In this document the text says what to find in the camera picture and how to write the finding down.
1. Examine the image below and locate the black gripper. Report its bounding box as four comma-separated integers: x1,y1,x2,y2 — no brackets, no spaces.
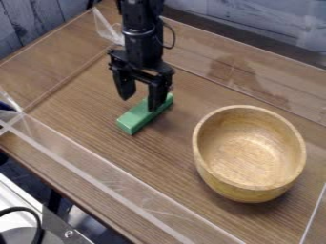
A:
108,28,175,112

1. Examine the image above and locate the grey metal base plate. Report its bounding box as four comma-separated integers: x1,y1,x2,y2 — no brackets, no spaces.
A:
40,212,94,244

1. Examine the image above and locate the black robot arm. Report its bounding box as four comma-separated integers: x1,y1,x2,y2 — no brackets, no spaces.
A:
108,0,175,112

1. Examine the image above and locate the clear acrylic front barrier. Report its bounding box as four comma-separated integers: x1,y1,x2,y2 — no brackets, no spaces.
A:
0,91,244,244

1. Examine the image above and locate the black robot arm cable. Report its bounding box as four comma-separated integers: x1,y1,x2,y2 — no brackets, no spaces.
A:
153,18,176,51

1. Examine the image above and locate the green rectangular block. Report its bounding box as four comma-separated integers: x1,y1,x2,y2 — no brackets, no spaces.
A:
116,93,173,135

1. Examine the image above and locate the brown wooden bowl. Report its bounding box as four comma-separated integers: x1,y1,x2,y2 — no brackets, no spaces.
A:
192,105,307,203

